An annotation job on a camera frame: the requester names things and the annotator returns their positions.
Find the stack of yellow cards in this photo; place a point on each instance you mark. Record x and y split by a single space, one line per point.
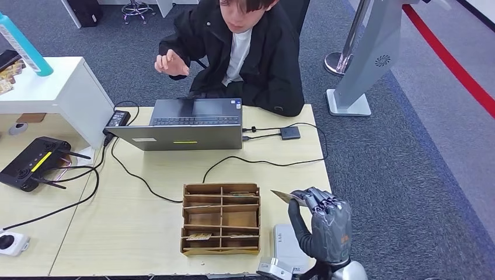
7 79

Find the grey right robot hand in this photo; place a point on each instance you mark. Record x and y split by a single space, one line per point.
328 232

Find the white paper slip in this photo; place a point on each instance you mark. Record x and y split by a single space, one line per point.
86 154

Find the small round white puck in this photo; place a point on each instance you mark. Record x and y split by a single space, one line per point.
18 128

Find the grey kiosk stand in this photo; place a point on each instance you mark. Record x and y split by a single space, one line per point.
371 50

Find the white desk leg panel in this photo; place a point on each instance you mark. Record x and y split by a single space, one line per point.
165 7
71 15

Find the white desk shelf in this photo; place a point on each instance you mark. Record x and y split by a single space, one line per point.
58 89

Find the brown cardboard piece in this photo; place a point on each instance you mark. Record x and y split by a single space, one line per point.
31 117

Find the teal bottle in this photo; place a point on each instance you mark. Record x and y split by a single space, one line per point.
27 50

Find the black router with yellow stripe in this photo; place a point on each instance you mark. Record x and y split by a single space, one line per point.
27 166

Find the black laptop power adapter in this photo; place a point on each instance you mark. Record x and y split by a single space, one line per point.
118 118

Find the grey laptop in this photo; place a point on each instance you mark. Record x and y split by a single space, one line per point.
185 137

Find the person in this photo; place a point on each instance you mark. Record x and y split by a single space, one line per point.
263 69

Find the yellow printed ID card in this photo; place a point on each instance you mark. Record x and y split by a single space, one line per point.
284 197

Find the white power strip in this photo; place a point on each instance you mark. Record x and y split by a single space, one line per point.
13 243

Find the small black USB hub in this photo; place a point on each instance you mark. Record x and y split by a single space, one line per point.
290 133

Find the black cabinet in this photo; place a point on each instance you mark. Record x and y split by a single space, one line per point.
85 11

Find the yellow printed room key card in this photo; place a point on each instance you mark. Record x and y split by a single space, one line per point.
199 236
243 235

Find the person's right hand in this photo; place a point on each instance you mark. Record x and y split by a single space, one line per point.
172 65

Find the chrome stanchion post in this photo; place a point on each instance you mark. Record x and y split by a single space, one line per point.
338 62

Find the chrome stool base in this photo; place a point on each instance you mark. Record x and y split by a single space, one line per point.
135 7

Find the wooden card organizer box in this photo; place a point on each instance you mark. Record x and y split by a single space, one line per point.
209 218

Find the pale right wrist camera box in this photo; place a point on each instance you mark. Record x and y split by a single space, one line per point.
274 269

